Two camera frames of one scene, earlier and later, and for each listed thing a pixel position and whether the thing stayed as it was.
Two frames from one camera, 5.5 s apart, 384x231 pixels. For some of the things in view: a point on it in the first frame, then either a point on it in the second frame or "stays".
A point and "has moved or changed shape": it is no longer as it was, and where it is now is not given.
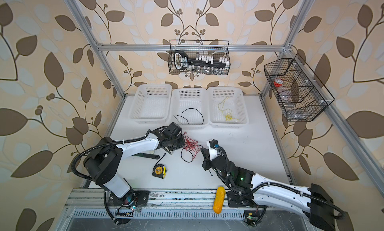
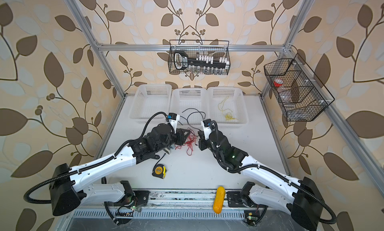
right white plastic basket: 227,107 stays
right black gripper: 206,165 -> 202,141
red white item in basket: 278,82 stays
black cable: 175,114 stays
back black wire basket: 197,57 stays
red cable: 191,144 has moved or changed shape
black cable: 190,152 -> 188,122
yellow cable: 228,116 stays
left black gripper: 182,144 stays
